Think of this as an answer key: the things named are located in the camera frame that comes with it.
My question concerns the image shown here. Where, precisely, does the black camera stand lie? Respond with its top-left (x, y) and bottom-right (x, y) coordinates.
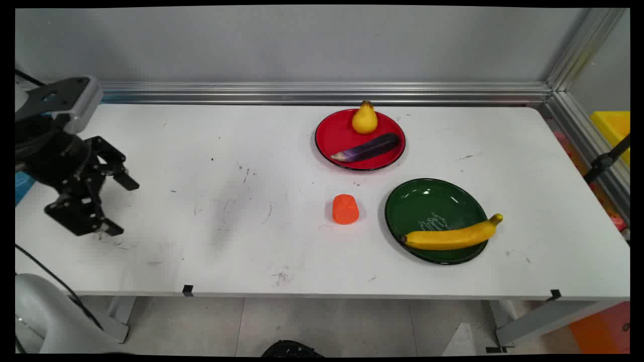
top-left (583, 134), bottom-right (630, 185)

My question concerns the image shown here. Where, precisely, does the yellow toy banana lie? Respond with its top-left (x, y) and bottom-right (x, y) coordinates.
top-left (401, 213), bottom-right (504, 251)

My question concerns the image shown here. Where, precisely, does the purple toy eggplant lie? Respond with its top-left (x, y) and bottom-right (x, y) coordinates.
top-left (330, 133), bottom-right (401, 163)

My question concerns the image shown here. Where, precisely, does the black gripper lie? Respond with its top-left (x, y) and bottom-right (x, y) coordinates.
top-left (15, 120), bottom-right (140, 237)

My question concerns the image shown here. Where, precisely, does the red round plate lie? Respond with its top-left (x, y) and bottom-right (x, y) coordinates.
top-left (314, 108), bottom-right (407, 171)

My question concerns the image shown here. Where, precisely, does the upright aluminium frame post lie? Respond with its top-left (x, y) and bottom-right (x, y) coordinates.
top-left (545, 8), bottom-right (627, 92)

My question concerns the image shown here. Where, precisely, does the yellow plastic bin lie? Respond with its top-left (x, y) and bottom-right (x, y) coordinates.
top-left (590, 111), bottom-right (630, 167)

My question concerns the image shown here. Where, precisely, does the yellow toy pear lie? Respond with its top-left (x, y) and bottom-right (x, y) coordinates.
top-left (351, 100), bottom-right (379, 135)

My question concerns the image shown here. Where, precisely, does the blue bubble wrap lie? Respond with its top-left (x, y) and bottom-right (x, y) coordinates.
top-left (15, 170), bottom-right (37, 206)

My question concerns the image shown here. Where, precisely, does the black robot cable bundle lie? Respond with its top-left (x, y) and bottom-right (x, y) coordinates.
top-left (15, 244), bottom-right (105, 331)

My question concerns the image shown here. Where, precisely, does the pink packaging strip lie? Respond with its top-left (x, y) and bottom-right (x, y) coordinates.
top-left (552, 130), bottom-right (627, 233)

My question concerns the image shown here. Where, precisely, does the black object on floor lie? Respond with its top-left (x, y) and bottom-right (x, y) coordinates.
top-left (261, 340), bottom-right (326, 358)

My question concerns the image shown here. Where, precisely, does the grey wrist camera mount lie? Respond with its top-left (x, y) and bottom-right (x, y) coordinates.
top-left (15, 76), bottom-right (104, 135)

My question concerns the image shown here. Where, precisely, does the thin black background cable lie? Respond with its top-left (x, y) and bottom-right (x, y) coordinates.
top-left (15, 69), bottom-right (47, 87)

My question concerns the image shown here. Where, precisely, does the side aluminium frame rail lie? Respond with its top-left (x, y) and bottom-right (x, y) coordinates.
top-left (539, 90), bottom-right (630, 224)

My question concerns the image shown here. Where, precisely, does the orange box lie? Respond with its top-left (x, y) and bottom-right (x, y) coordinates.
top-left (569, 302), bottom-right (630, 354)

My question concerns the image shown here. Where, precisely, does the orange toy carrot piece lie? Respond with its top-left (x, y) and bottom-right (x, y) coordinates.
top-left (332, 194), bottom-right (360, 225)

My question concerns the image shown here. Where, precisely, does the horizontal aluminium frame rail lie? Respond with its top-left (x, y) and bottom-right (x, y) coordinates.
top-left (98, 81), bottom-right (553, 107)

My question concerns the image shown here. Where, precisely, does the green round plate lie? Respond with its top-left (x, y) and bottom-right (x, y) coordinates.
top-left (384, 178), bottom-right (490, 265)

